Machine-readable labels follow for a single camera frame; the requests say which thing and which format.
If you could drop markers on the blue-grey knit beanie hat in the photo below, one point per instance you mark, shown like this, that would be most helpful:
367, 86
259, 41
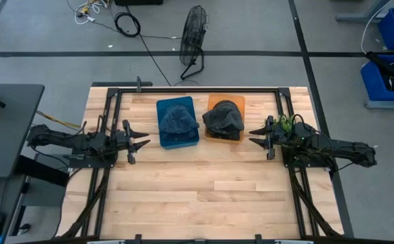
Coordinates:
178, 123

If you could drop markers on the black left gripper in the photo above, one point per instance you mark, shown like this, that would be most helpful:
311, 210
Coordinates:
120, 140

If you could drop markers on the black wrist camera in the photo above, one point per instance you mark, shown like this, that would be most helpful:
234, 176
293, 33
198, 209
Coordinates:
99, 142
304, 130

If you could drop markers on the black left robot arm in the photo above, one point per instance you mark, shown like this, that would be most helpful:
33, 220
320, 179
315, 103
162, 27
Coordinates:
61, 139

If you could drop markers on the dark grey knit beanie hat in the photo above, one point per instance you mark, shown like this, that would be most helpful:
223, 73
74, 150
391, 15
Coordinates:
223, 117
227, 135

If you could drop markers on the black desk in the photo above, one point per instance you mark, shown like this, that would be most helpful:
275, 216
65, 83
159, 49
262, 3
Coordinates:
6, 132

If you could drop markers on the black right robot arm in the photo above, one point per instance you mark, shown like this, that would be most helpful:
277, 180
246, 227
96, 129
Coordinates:
346, 150

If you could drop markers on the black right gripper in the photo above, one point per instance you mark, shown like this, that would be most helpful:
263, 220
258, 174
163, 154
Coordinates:
278, 139

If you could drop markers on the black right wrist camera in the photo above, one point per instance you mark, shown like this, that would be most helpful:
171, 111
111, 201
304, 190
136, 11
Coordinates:
304, 130

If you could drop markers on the black floor fan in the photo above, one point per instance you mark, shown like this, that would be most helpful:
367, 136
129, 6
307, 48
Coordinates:
193, 34

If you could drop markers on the orange translucent plastic bin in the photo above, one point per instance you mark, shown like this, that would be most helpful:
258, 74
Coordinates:
213, 99

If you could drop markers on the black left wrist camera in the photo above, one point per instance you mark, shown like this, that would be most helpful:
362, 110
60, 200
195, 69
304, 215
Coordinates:
99, 142

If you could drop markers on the green plant in white pot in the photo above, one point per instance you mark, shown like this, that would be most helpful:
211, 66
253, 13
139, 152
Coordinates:
285, 124

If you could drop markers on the blue plastic table bin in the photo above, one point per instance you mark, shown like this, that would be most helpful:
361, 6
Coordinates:
169, 101

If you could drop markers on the black box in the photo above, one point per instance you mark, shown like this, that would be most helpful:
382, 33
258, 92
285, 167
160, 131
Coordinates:
138, 2

